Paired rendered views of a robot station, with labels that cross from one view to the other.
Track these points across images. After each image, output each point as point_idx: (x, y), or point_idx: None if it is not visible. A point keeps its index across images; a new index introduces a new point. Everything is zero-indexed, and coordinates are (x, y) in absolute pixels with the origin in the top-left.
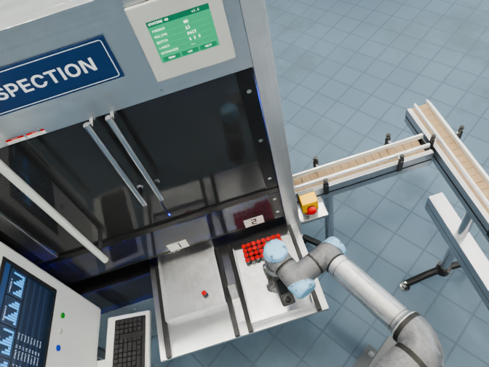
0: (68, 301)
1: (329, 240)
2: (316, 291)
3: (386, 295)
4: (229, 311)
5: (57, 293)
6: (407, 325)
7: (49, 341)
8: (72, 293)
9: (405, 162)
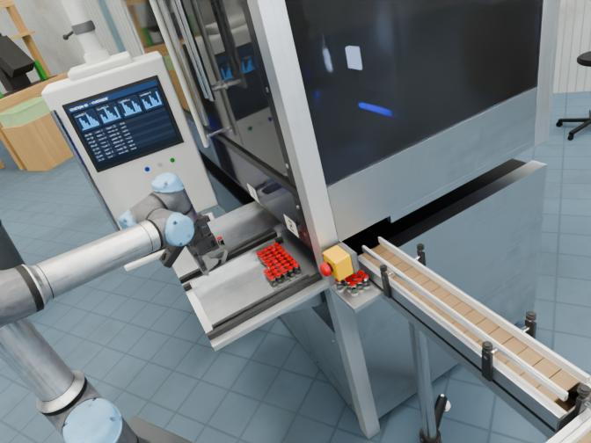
0: (188, 160)
1: (178, 214)
2: (234, 329)
3: (72, 257)
4: None
5: (183, 145)
6: (12, 268)
7: (143, 156)
8: (198, 161)
9: (499, 374)
